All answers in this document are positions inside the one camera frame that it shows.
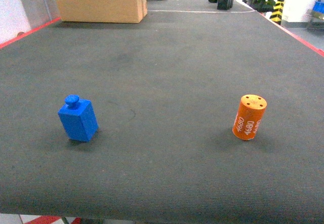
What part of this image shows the blue block part with knob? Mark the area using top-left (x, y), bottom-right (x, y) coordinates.
top-left (58, 95), bottom-right (98, 142)

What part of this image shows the orange cylinder cap 4680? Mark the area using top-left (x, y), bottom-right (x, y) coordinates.
top-left (232, 94), bottom-right (267, 141)

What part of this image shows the cardboard box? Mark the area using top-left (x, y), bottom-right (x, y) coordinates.
top-left (55, 0), bottom-right (147, 23)

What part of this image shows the yellow black striped cone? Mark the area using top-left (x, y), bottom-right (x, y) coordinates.
top-left (269, 0), bottom-right (285, 25)

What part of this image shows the red conveyor side rail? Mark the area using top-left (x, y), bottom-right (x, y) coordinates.
top-left (256, 20), bottom-right (323, 62)

